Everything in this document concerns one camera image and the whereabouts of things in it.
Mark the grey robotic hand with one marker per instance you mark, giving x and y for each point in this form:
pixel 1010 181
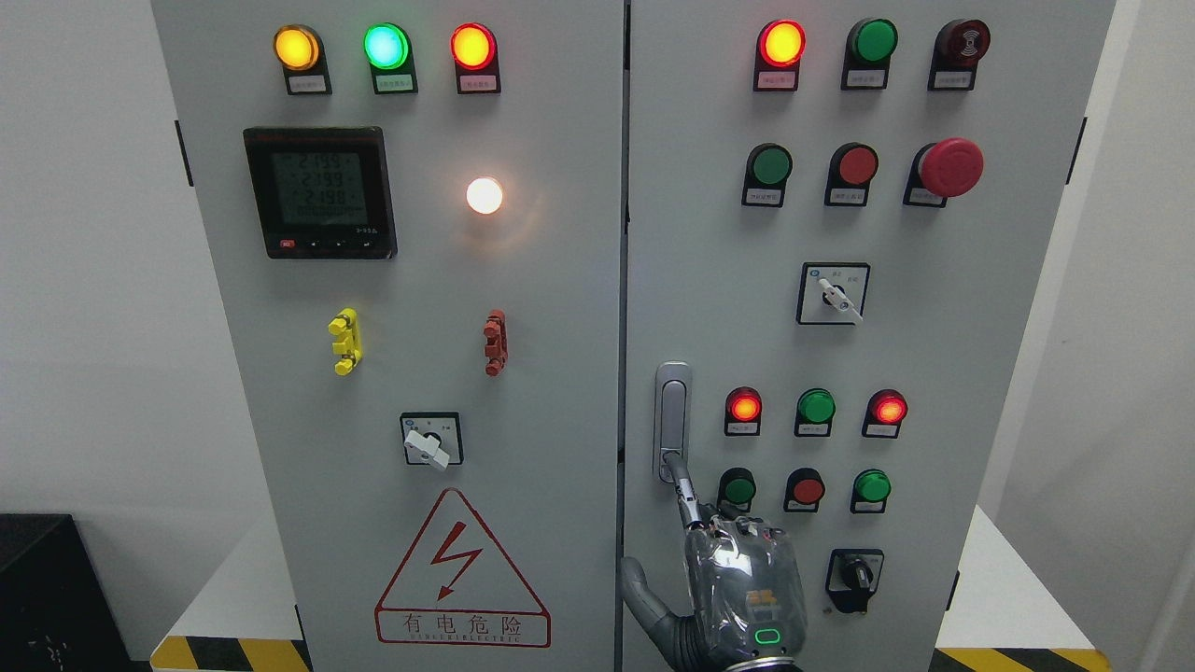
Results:
pixel 749 612

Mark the silver door handle lock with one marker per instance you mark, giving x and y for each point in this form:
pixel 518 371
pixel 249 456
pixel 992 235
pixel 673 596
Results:
pixel 672 383

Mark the right grey cabinet door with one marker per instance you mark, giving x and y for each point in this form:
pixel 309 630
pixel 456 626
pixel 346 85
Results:
pixel 714 284

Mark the grey cabinet door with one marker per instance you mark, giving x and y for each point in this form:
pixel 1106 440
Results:
pixel 539 440
pixel 714 284

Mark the left grey cabinet door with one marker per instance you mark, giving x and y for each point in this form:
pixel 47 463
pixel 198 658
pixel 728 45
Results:
pixel 539 440

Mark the red push button lower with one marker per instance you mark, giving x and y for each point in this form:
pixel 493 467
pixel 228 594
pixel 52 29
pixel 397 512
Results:
pixel 804 491

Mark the red push button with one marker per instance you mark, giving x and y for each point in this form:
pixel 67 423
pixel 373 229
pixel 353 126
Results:
pixel 849 175
pixel 804 491

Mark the green push button lower right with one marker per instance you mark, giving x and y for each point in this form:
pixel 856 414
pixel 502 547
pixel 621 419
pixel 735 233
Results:
pixel 870 491

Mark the red lit light middle left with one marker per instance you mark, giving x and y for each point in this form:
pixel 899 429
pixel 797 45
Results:
pixel 743 413

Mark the green indicator middle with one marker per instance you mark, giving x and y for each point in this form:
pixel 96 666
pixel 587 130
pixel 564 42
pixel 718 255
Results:
pixel 814 413

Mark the red lit light middle right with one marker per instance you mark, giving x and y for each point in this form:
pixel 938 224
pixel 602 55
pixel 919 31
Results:
pixel 884 414

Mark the white platform hazard striped base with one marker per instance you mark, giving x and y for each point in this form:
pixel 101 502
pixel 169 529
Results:
pixel 1001 617

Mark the red electric hazard warning sign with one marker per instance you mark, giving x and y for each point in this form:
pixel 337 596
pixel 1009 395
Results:
pixel 456 585

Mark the red terminal connector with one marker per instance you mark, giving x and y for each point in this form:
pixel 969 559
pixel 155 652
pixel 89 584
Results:
pixel 496 343

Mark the green push button upper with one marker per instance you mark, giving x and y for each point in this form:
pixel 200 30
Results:
pixel 766 173

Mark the red push button upper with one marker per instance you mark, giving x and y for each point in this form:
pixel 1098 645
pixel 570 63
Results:
pixel 849 175

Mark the red emergency stop button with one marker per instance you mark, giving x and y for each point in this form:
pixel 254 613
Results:
pixel 943 169

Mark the white lit indicator light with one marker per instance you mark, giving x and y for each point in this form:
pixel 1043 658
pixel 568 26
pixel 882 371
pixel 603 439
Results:
pixel 485 195

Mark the yellow terminal connector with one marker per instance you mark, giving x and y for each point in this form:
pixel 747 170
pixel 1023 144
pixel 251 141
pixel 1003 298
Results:
pixel 346 340

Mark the red lit light top right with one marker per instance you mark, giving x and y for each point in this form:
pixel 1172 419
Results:
pixel 778 55

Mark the green indicator top right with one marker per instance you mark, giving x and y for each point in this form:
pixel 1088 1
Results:
pixel 867 55

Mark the black digital power meter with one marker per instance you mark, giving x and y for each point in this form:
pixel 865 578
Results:
pixel 322 192

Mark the dark red buzzer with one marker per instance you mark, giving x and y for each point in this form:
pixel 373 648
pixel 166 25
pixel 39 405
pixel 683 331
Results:
pixel 959 47

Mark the red lit indicator light left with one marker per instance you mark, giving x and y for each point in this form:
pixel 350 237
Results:
pixel 476 59

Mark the green lit indicator light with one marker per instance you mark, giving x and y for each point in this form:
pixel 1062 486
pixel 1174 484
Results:
pixel 389 52

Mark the black box lower left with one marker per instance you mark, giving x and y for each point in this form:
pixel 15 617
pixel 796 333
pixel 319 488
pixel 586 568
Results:
pixel 54 615

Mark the yellow indicator light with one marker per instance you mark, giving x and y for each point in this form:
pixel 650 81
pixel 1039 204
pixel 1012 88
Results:
pixel 301 53

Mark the black rotary knob switch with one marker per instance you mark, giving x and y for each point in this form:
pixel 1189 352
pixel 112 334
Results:
pixel 853 577

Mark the upper right selector switch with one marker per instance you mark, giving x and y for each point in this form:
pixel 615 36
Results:
pixel 832 293

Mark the left door selector switch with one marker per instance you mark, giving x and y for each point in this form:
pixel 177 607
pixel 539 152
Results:
pixel 433 439

